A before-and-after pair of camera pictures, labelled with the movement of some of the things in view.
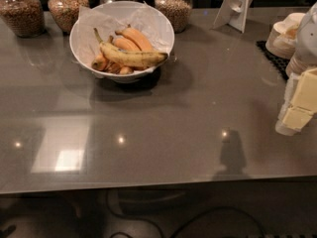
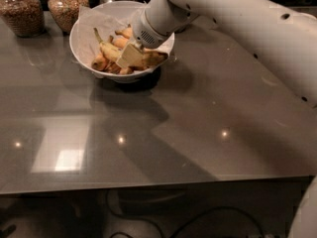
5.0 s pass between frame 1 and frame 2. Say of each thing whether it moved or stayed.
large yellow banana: stayed
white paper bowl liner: stayed
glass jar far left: stayed
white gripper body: moved
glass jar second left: stayed
